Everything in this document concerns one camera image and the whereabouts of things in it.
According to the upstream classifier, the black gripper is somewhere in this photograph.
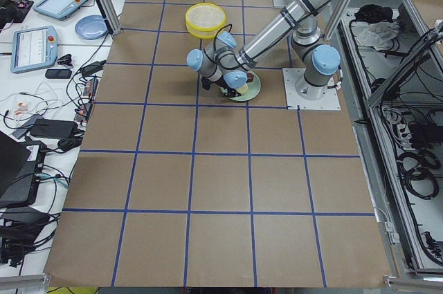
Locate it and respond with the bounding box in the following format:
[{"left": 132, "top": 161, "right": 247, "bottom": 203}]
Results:
[{"left": 220, "top": 87, "right": 243, "bottom": 98}]

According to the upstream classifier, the white bun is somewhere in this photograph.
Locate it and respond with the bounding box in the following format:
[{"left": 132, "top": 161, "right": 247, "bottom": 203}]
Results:
[{"left": 236, "top": 84, "right": 248, "bottom": 95}]

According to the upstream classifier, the brown bun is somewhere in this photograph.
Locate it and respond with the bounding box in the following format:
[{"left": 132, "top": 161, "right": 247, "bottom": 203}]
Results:
[{"left": 246, "top": 72, "right": 255, "bottom": 83}]

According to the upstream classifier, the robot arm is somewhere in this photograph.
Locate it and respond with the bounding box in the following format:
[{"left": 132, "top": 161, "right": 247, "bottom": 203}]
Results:
[{"left": 186, "top": 0, "right": 341, "bottom": 102}]

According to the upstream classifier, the lower yellow steamer layer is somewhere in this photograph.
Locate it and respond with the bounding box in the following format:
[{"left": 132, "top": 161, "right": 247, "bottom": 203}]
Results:
[{"left": 185, "top": 3, "right": 226, "bottom": 39}]

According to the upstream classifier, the light green plate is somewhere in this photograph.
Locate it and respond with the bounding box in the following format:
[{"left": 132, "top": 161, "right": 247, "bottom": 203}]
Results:
[{"left": 220, "top": 71, "right": 261, "bottom": 102}]

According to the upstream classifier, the blue plate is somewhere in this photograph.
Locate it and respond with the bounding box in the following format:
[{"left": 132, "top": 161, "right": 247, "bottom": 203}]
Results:
[{"left": 75, "top": 15, "right": 108, "bottom": 40}]

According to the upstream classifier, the far teach pendant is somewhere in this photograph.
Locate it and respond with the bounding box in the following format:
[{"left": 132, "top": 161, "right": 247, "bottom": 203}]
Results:
[{"left": 33, "top": 0, "right": 88, "bottom": 20}]

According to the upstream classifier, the teach pendant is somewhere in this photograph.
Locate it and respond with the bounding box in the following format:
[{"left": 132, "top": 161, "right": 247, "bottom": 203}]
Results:
[
  {"left": 33, "top": 0, "right": 88, "bottom": 20},
  {"left": 10, "top": 26, "right": 58, "bottom": 74}
]

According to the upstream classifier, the black power adapter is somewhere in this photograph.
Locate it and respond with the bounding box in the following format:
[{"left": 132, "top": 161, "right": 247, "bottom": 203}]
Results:
[{"left": 30, "top": 119, "right": 78, "bottom": 139}]

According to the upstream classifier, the near teach pendant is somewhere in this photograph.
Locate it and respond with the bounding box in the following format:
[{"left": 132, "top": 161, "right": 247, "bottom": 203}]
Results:
[{"left": 10, "top": 26, "right": 58, "bottom": 74}]

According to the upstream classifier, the black laptop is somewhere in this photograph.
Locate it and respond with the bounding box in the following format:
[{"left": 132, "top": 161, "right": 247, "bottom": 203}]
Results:
[{"left": 1, "top": 132, "right": 46, "bottom": 208}]

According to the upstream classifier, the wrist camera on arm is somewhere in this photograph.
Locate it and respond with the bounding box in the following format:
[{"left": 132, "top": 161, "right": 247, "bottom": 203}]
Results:
[{"left": 201, "top": 78, "right": 212, "bottom": 91}]

